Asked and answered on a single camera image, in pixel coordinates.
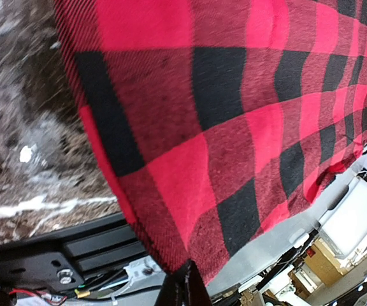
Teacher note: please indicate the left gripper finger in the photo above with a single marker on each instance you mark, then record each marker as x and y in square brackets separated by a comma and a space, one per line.
[184, 287]

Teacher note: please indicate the red black plaid shirt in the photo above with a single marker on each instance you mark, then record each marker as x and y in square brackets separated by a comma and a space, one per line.
[213, 121]

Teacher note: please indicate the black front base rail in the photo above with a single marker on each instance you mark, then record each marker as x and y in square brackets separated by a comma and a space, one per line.
[66, 258]

